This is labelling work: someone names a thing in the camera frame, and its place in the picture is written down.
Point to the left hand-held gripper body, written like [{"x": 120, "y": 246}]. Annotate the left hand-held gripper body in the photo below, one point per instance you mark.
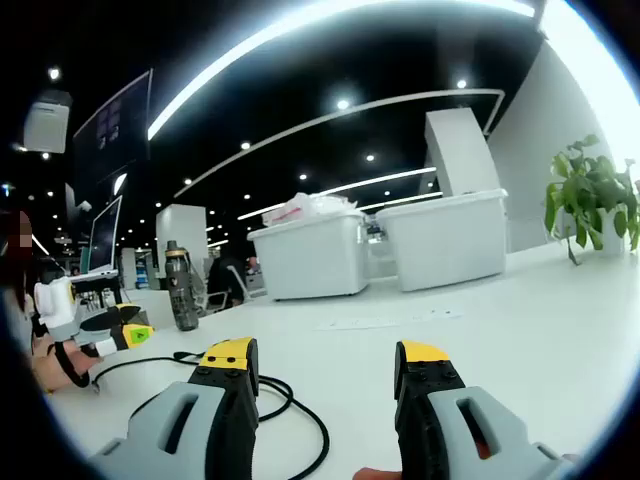
[{"x": 55, "y": 300}]

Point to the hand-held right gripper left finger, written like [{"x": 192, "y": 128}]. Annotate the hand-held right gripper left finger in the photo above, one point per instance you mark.
[{"x": 200, "y": 415}]

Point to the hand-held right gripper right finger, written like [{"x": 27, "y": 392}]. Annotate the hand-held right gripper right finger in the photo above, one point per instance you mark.
[{"x": 450, "y": 420}]

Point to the white desktop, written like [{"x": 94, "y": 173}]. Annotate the white desktop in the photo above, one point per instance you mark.
[{"x": 500, "y": 375}]

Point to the person's left hand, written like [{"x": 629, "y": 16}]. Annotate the person's left hand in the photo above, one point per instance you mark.
[{"x": 76, "y": 360}]

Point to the person's right hand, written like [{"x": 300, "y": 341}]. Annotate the person's right hand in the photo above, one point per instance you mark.
[{"x": 377, "y": 474}]

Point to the black laptop stand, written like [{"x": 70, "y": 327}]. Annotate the black laptop stand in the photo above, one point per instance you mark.
[{"x": 100, "y": 287}]

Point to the person's upper body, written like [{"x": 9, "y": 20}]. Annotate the person's upper body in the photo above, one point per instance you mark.
[{"x": 17, "y": 320}]

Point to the dark water bottle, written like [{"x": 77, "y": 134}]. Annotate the dark water bottle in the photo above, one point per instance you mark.
[{"x": 181, "y": 290}]

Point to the office chair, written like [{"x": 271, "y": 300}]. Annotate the office chair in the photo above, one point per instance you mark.
[{"x": 225, "y": 287}]

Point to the white hanging box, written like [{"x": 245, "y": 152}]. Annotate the white hanging box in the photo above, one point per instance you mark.
[{"x": 47, "y": 125}]

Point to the large dark screen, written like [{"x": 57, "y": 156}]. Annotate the large dark screen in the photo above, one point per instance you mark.
[{"x": 112, "y": 130}]

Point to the white storage bin with bags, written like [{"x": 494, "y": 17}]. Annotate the white storage bin with bags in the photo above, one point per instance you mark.
[{"x": 310, "y": 260}]

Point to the pile of clear plastic bags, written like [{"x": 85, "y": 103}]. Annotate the pile of clear plastic bags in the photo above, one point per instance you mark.
[{"x": 310, "y": 207}]

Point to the green potted plant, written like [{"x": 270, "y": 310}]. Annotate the green potted plant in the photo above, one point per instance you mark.
[{"x": 585, "y": 195}]

